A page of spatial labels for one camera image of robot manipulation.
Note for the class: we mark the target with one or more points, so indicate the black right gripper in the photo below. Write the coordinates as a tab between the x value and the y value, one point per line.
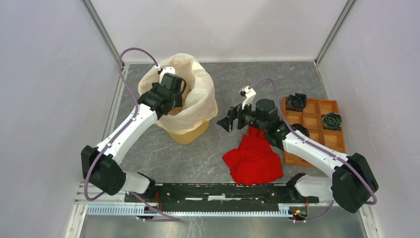
237	113

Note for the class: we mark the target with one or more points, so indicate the translucent white trash bag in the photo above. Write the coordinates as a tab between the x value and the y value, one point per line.
199	102

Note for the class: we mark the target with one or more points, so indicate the yellow plastic trash bin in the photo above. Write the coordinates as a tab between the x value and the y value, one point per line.
190	136

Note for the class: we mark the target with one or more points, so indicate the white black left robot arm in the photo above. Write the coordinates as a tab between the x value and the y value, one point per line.
101	164

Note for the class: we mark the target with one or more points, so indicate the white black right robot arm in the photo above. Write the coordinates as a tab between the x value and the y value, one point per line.
353	183

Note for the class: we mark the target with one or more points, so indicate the red cloth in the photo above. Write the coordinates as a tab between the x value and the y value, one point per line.
254	161

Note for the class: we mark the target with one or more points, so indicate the dark rolled sock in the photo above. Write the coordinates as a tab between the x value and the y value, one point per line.
301	129

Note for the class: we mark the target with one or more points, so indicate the black rolled sock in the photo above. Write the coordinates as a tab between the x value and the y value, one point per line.
296	102

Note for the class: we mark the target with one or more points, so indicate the orange compartment tray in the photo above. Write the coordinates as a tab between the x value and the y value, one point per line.
311	118

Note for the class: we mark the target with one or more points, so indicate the blue yellow rolled sock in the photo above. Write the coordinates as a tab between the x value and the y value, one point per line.
332	121

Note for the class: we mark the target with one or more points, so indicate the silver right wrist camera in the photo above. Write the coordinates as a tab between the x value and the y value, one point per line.
248	94

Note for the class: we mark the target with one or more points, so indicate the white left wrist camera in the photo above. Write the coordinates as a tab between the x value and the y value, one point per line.
163	71

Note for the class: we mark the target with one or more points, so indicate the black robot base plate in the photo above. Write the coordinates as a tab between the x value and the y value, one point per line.
221	197

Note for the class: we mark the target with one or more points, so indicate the aluminium frame rail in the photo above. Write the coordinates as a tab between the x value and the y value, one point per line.
115	205

